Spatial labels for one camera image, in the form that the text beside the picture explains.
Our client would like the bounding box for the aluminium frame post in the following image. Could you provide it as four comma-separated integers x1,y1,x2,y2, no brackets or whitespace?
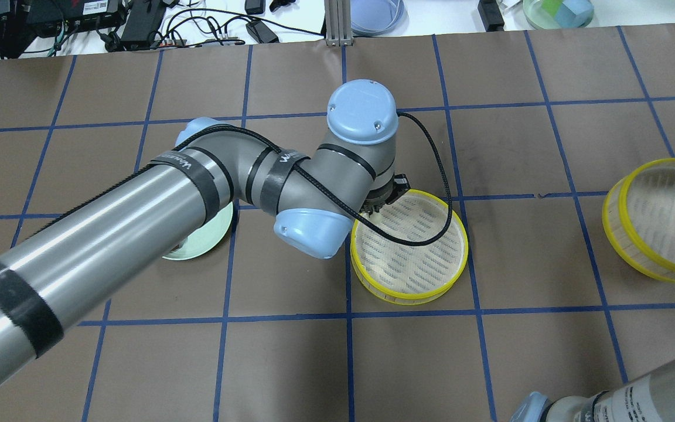
324,0,354,46

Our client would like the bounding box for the blue plate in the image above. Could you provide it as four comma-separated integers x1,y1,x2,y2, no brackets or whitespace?
349,1,405,36

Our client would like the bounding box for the black power adapter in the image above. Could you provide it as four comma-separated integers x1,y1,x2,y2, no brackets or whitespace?
120,1,166,50

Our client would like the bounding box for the light green plate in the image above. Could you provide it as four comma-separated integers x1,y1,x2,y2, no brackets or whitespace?
162,202,234,261

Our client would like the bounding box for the green bowl with blocks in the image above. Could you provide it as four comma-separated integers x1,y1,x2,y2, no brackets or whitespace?
522,1,595,29

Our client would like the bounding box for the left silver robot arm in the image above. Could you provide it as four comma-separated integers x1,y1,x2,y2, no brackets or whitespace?
0,79,398,385

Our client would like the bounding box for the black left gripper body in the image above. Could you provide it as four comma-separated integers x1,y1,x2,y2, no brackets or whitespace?
361,173,411,215

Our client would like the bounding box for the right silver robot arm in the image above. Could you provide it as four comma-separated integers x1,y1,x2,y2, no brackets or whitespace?
511,360,675,421

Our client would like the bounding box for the yellow bamboo steamer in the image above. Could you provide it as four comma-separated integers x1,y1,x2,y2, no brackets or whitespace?
349,189,471,305
602,158,675,283

